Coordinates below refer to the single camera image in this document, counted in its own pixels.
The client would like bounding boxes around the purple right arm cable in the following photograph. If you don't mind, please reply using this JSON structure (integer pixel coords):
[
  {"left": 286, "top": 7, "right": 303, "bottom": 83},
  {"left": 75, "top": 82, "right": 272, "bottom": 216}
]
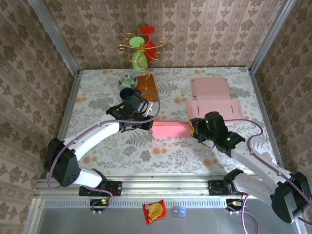
[{"left": 223, "top": 118, "right": 312, "bottom": 234}]

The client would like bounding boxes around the slotted metal cable duct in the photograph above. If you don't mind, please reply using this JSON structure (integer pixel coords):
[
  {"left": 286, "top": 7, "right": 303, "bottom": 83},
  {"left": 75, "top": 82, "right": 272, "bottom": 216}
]
[{"left": 43, "top": 198, "right": 227, "bottom": 208}]

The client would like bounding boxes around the floral table mat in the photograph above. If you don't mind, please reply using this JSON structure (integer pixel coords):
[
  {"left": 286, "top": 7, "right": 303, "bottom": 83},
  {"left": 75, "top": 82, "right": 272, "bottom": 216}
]
[{"left": 57, "top": 67, "right": 280, "bottom": 174}]

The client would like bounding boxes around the aluminium mounting rail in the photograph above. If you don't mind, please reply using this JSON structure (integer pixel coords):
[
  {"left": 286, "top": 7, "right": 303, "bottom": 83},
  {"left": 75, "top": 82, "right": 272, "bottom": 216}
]
[{"left": 34, "top": 177, "right": 299, "bottom": 198}]

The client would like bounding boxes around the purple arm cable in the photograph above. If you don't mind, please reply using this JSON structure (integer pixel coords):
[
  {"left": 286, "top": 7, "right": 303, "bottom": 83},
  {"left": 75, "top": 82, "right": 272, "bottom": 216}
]
[
  {"left": 47, "top": 91, "right": 161, "bottom": 215},
  {"left": 223, "top": 118, "right": 312, "bottom": 234}
]

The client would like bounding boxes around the red plastic goblet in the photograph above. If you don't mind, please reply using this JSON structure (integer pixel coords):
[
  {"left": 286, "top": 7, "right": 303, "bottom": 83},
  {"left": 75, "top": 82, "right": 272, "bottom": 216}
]
[{"left": 139, "top": 25, "right": 156, "bottom": 58}]

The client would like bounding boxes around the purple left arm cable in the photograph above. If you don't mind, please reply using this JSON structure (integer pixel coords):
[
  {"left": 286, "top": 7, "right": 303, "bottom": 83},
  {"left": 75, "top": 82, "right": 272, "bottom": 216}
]
[{"left": 47, "top": 91, "right": 161, "bottom": 215}]

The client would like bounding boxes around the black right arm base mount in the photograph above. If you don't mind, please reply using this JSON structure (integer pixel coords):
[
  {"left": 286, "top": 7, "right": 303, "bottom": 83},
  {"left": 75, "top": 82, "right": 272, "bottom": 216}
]
[{"left": 208, "top": 179, "right": 244, "bottom": 196}]

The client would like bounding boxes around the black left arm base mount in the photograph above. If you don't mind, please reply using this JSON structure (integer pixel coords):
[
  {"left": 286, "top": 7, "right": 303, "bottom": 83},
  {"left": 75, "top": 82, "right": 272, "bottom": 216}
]
[{"left": 78, "top": 180, "right": 122, "bottom": 197}]

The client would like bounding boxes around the gold wire mug stand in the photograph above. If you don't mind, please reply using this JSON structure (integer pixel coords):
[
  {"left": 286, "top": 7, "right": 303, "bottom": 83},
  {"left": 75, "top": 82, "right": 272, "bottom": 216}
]
[{"left": 116, "top": 33, "right": 168, "bottom": 103}]

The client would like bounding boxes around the aluminium frame post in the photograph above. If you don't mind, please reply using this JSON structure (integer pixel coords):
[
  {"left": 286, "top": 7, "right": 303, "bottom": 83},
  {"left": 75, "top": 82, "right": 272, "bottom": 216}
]
[
  {"left": 28, "top": 0, "right": 80, "bottom": 75},
  {"left": 248, "top": 0, "right": 297, "bottom": 74}
]

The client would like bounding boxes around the leaf pattern bowl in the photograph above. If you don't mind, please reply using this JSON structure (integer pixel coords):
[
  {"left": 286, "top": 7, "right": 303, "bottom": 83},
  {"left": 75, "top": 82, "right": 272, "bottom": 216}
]
[{"left": 118, "top": 75, "right": 138, "bottom": 90}]

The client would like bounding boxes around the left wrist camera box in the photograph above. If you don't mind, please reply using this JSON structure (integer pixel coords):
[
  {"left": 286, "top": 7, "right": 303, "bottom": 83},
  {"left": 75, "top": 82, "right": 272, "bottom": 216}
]
[{"left": 143, "top": 101, "right": 155, "bottom": 117}]

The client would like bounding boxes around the red snack packet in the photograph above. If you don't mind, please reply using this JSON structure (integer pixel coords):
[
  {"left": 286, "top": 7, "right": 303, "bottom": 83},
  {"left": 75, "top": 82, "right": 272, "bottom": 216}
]
[{"left": 142, "top": 199, "right": 167, "bottom": 225}]

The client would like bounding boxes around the pink paper box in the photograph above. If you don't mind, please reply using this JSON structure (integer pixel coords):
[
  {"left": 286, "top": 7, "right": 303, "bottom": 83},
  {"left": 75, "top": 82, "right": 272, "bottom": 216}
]
[
  {"left": 152, "top": 121, "right": 193, "bottom": 138},
  {"left": 186, "top": 77, "right": 244, "bottom": 126}
]

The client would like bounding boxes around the small connector board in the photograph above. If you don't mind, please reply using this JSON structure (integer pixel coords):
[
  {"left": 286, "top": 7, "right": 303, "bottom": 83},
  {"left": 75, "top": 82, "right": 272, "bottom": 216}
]
[
  {"left": 90, "top": 198, "right": 110, "bottom": 212},
  {"left": 225, "top": 198, "right": 247, "bottom": 212}
]

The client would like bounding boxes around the aluminium side rail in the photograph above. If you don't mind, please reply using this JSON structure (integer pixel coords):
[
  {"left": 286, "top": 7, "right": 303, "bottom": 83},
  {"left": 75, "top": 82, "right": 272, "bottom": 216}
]
[
  {"left": 248, "top": 68, "right": 288, "bottom": 178},
  {"left": 45, "top": 70, "right": 82, "bottom": 180}
]

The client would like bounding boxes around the dark blue mug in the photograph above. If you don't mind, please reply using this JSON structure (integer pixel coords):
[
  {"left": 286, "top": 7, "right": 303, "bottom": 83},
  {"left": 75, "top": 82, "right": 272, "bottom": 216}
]
[{"left": 119, "top": 87, "right": 142, "bottom": 103}]

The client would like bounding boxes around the green plastic goblet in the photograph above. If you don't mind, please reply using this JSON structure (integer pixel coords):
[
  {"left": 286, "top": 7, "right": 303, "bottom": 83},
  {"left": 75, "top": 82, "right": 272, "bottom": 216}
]
[{"left": 128, "top": 36, "right": 148, "bottom": 72}]

